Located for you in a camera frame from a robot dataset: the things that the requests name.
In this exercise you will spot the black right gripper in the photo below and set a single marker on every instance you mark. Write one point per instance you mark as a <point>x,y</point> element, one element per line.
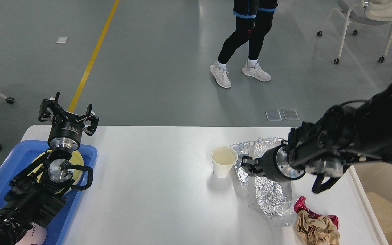
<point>274,166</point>

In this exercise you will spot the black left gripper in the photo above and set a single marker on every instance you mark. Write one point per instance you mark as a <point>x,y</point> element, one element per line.
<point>66,134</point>

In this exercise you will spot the white paper cup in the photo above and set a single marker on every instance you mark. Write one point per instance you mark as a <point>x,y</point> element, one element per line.
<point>223,159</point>

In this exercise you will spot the foil front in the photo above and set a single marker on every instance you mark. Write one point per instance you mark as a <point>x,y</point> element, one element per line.
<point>270,199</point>

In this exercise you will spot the foil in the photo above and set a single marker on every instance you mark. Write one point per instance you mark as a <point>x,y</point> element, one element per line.
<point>243,149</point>
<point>270,199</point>

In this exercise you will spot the yellow plate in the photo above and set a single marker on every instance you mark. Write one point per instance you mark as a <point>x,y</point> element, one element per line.
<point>76,159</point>

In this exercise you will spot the pink mug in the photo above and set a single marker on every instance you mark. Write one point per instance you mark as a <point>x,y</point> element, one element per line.
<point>34,236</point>

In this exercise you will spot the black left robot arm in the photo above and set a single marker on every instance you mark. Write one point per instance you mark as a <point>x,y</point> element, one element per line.
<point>37,192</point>

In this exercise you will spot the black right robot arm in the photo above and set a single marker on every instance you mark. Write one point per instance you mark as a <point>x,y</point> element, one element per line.
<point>329,147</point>

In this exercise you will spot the crumpled foil back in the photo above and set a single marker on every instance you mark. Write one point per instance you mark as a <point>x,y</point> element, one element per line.
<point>243,149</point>

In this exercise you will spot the clear floor plate left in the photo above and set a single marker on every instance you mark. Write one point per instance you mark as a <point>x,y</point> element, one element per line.
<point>273,115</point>

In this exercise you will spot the clear floor plate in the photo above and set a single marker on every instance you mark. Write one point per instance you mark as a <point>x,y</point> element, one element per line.
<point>291,114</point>
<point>273,115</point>

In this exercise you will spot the red foil wrapper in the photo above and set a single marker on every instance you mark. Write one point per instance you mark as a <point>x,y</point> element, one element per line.
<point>300,205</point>

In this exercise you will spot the clear floor plate right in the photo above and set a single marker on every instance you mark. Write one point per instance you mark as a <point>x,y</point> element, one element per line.
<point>291,114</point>

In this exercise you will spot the crumpled brown paper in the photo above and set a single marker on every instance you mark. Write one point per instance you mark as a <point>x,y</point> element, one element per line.
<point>316,231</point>

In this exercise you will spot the white plastic bin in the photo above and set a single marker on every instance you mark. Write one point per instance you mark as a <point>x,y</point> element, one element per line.
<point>375,177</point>

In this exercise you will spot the person in black clothes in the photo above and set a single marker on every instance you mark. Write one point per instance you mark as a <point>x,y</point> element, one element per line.
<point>253,21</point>

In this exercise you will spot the white office chair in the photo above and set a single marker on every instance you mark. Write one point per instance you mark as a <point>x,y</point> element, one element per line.
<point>362,12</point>

